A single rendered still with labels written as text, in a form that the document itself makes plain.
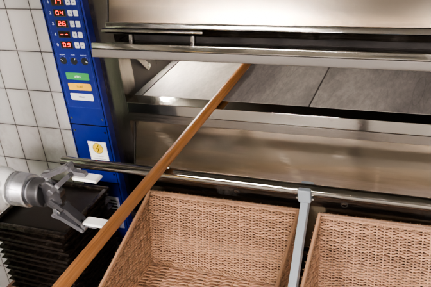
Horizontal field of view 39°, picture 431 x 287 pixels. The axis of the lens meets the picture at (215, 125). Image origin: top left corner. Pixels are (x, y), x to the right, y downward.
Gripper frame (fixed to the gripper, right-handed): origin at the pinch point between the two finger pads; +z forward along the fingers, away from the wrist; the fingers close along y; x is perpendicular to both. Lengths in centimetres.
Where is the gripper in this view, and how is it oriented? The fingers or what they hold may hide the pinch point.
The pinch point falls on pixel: (100, 202)
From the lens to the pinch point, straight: 153.1
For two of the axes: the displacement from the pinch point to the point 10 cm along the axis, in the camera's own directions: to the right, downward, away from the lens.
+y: 0.9, 8.8, 4.6
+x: -3.7, 4.6, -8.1
